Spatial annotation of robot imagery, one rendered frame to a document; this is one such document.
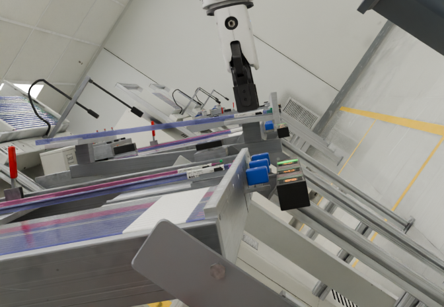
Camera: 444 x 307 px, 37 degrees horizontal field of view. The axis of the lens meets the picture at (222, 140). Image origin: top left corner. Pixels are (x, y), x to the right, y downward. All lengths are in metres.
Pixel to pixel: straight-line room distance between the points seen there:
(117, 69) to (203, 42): 1.19
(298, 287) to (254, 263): 0.15
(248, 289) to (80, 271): 0.16
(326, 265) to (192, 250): 1.00
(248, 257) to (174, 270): 1.54
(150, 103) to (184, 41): 3.08
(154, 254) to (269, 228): 0.97
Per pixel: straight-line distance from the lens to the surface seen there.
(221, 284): 0.55
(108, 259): 0.61
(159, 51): 8.81
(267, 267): 2.09
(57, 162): 2.34
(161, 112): 5.61
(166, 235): 0.55
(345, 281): 1.54
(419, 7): 1.20
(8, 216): 1.13
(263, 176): 0.95
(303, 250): 1.52
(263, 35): 8.70
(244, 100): 1.01
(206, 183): 0.95
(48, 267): 0.62
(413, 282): 1.35
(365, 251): 1.33
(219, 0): 1.04
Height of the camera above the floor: 0.74
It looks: 2 degrees up
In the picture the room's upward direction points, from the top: 56 degrees counter-clockwise
